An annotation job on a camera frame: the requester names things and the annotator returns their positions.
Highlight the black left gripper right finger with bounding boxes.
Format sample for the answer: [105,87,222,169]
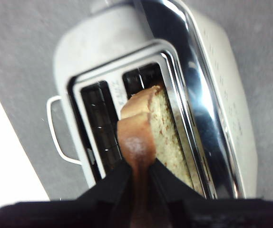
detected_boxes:
[147,158,273,228]

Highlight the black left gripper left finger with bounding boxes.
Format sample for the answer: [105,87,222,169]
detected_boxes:
[0,161,133,228]

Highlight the brown-crusted bread slice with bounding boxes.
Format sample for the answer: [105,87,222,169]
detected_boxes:
[117,85,205,228]

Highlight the cream toaster with chrome top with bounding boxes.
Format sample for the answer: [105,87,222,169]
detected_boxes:
[46,0,258,200]

